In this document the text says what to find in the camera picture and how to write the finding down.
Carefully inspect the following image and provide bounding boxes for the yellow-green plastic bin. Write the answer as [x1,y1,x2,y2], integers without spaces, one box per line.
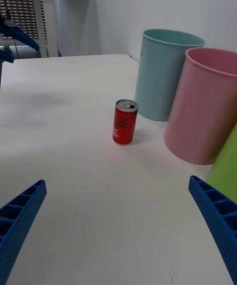
[206,123,237,204]

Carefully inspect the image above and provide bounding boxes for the red drink can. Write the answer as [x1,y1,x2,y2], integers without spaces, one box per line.
[112,99,139,145]

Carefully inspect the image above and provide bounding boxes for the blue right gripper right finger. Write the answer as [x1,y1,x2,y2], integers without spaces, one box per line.
[188,175,237,285]

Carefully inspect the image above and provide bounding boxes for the pale blue plastic bin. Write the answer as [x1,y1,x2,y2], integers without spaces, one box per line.
[134,28,207,122]

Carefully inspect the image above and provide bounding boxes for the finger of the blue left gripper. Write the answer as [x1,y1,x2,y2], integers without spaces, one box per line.
[0,49,15,64]
[0,20,40,51]

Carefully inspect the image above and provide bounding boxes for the pink plastic bin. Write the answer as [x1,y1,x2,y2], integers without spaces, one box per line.
[163,47,237,166]

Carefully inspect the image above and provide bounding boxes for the grey rack of small drawers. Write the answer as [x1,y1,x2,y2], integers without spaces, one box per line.
[0,0,92,58]

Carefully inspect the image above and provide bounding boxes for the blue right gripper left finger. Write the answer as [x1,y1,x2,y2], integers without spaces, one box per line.
[0,179,47,285]

